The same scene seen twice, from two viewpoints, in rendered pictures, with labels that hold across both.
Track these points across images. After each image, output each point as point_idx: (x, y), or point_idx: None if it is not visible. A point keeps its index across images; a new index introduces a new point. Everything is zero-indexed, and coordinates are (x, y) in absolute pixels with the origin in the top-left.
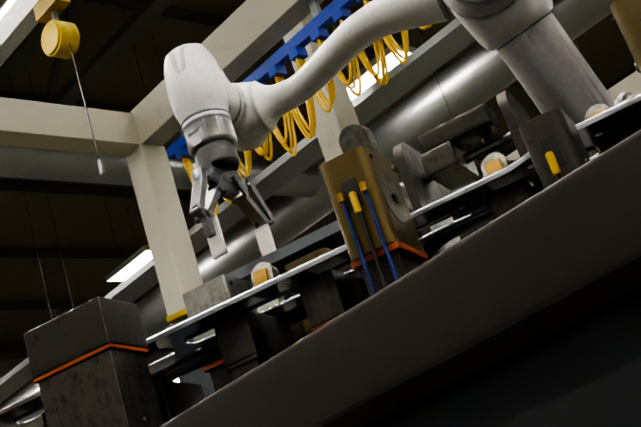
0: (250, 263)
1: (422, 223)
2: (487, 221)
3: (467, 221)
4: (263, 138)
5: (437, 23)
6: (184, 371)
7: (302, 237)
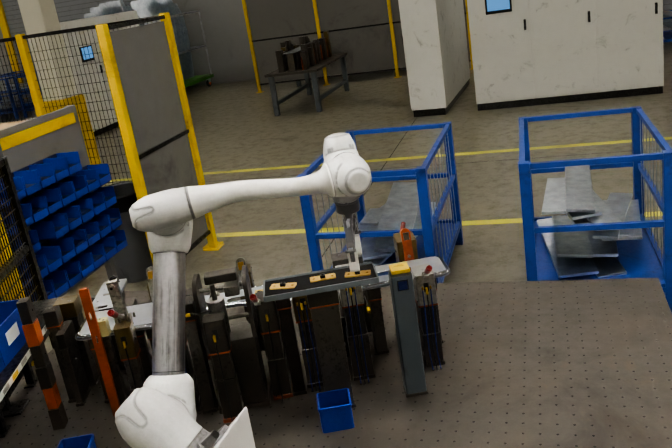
0: (344, 266)
1: (242, 294)
2: (226, 308)
3: (232, 304)
4: (344, 196)
5: (201, 215)
6: (364, 289)
7: (313, 271)
